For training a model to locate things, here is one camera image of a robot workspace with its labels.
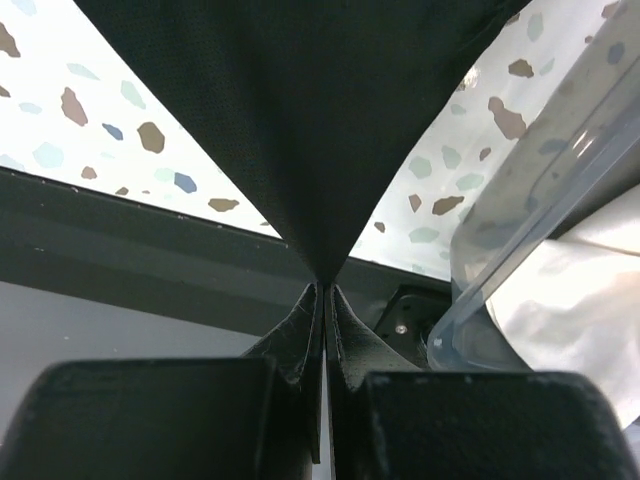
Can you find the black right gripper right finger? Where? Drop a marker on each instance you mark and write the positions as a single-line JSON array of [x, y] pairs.
[[391, 420]]

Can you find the clear plastic bin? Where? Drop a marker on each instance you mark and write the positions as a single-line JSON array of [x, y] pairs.
[[576, 154]]

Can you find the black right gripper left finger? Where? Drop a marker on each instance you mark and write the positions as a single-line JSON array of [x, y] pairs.
[[256, 416]]

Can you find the white t shirt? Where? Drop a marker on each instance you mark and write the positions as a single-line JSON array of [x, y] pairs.
[[573, 304]]

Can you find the black t shirt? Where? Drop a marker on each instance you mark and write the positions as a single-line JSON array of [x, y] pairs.
[[309, 107]]

